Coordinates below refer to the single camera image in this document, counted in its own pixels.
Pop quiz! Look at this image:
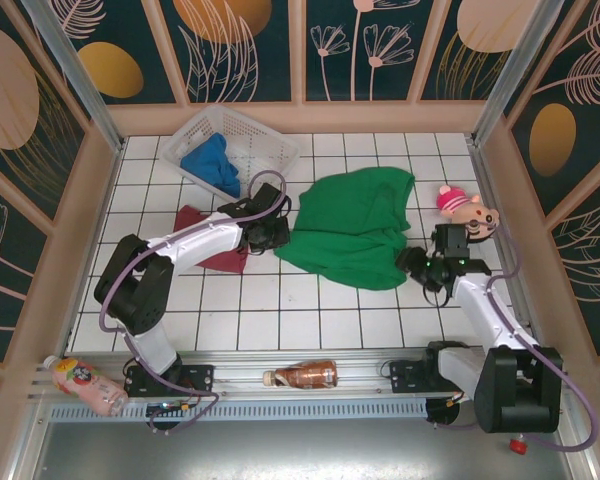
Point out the red ribbed tank top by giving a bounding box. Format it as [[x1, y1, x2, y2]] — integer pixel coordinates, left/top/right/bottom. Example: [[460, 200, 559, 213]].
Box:
[[173, 204, 249, 275]]

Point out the green tank top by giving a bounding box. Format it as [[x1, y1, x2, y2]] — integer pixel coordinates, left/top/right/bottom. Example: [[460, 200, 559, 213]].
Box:
[[273, 167, 415, 291]]

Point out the blue tank top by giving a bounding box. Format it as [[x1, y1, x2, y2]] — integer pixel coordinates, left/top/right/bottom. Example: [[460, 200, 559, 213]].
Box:
[[180, 132, 242, 198]]

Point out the pink plush toy doll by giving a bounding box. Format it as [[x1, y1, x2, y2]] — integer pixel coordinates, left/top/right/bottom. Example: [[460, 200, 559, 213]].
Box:
[[435, 183, 501, 241]]

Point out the white plastic perforated basket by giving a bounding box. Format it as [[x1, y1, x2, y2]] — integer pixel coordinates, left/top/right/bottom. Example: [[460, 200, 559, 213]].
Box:
[[160, 103, 302, 200]]

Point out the brown drink bottle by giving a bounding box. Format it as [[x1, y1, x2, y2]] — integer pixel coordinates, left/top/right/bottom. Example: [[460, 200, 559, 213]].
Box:
[[262, 359, 339, 391]]

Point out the grey metal shelf plate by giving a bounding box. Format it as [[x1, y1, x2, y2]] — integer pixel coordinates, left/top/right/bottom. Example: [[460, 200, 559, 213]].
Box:
[[9, 418, 596, 480]]

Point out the pink drink bottle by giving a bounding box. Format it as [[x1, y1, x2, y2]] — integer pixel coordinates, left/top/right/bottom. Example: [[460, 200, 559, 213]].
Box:
[[43, 354, 130, 417]]

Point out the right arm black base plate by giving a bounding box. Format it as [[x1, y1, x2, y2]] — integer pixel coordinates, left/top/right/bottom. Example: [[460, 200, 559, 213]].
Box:
[[388, 349, 446, 396]]

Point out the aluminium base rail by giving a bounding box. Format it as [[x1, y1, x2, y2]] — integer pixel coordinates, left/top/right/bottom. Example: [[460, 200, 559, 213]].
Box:
[[27, 349, 574, 401]]

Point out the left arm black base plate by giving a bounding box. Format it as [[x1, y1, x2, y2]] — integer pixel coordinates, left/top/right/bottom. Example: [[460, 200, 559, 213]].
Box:
[[123, 363, 216, 399]]

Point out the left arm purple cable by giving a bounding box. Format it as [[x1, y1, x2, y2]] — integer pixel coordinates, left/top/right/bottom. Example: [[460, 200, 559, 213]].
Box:
[[98, 169, 290, 437]]

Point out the perforated cable tray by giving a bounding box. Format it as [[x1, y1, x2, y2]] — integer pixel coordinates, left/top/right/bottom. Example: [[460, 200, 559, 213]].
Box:
[[49, 402, 429, 422]]

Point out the aluminium frame post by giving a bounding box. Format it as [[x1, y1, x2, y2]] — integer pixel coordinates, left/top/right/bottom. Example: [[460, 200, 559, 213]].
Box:
[[20, 0, 127, 152], [468, 0, 557, 147]]

